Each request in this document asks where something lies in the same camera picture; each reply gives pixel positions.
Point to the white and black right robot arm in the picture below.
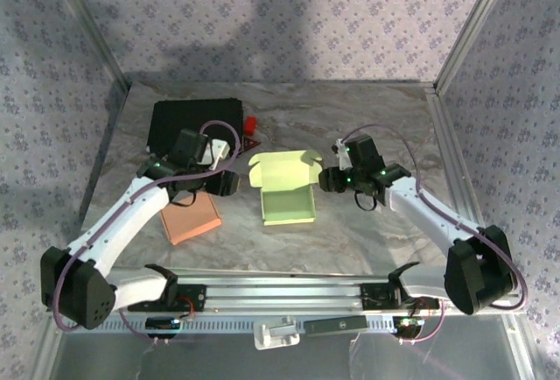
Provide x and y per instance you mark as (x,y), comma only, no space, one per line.
(429,213)

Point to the small red block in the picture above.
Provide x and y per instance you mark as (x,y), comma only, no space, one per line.
(251,124)

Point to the black hard case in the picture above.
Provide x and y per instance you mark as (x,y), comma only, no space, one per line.
(197,113)

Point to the grey side rail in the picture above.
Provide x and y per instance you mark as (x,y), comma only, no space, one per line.
(105,143)

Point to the orange paper box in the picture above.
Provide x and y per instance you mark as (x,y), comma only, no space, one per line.
(192,222)

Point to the aluminium side rail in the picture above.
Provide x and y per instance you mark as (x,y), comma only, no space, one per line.
(444,126)

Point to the light green paper box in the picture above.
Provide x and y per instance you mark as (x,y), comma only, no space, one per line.
(284,174)

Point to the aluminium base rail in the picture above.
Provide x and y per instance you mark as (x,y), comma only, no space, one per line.
(280,292)

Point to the white plastic bracket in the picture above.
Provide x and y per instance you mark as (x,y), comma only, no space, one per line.
(271,336)

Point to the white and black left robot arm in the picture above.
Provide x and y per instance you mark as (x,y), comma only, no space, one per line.
(131,213)

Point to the small circuit board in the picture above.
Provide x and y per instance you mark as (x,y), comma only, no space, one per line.
(409,323)
(162,323)

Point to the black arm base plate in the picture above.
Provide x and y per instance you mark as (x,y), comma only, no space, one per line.
(199,299)
(372,299)

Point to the aluminium frame post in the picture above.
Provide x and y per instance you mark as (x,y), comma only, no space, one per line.
(94,34)
(472,25)

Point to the black bar device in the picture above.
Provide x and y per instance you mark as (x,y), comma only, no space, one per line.
(337,325)

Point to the marble pattern mat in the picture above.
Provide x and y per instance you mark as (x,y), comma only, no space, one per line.
(306,104)

